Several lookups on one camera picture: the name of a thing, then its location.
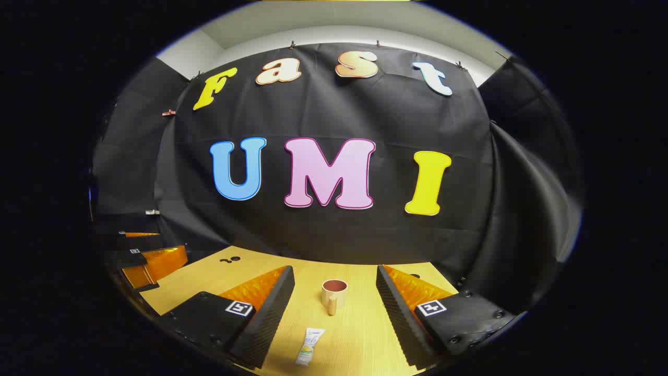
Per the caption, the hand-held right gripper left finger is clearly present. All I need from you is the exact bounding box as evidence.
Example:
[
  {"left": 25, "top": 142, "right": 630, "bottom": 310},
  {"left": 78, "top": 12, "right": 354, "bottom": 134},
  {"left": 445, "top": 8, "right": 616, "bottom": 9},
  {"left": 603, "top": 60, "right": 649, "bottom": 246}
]
[{"left": 157, "top": 265, "right": 295, "bottom": 370}]

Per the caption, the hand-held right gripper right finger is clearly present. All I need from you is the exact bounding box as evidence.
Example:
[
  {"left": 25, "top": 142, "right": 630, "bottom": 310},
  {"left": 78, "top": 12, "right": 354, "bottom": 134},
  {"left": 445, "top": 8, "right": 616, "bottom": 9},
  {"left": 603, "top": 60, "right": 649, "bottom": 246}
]
[{"left": 376, "top": 265, "right": 522, "bottom": 369}]

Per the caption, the white toothpaste tube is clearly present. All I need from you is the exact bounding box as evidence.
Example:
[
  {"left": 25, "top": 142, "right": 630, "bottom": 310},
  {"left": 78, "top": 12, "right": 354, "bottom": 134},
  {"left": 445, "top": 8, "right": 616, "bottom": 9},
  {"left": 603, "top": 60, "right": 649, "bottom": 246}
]
[{"left": 295, "top": 327, "right": 326, "bottom": 367}]

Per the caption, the beige cup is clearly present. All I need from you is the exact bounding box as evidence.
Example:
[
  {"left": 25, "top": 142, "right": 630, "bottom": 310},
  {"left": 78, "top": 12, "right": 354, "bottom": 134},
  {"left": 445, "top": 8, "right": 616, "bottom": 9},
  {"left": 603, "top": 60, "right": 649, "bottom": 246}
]
[{"left": 321, "top": 279, "right": 349, "bottom": 316}]

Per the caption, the wooden desktop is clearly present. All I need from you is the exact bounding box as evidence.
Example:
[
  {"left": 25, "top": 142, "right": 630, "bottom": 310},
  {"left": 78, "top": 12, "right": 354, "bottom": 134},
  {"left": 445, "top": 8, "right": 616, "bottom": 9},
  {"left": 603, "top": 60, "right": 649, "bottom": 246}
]
[{"left": 138, "top": 245, "right": 462, "bottom": 376}]

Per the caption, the black backdrop cloth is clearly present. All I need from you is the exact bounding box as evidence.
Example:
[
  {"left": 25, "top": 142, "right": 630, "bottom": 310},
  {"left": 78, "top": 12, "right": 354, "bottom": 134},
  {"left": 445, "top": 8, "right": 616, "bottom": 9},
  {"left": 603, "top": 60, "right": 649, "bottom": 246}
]
[{"left": 91, "top": 42, "right": 582, "bottom": 314}]

